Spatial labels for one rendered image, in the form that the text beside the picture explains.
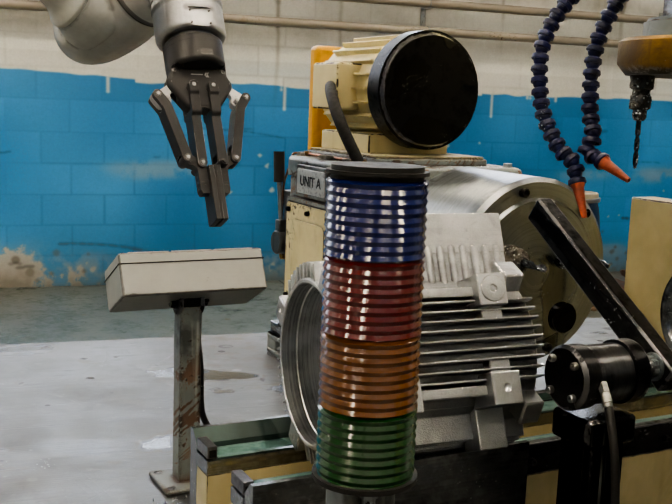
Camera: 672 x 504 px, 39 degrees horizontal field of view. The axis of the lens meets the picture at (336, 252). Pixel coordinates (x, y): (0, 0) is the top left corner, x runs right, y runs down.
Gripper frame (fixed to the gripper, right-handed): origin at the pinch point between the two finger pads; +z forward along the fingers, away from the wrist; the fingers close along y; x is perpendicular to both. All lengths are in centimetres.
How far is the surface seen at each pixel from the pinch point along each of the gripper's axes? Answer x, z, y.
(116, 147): 466, -209, 120
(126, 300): -1.9, 12.8, -12.8
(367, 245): -59, 25, -14
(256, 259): -3.5, 9.3, 2.6
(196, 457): -12.3, 31.5, -10.7
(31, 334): 401, -75, 45
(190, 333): 0.7, 16.5, -5.2
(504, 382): -33.1, 30.4, 11.6
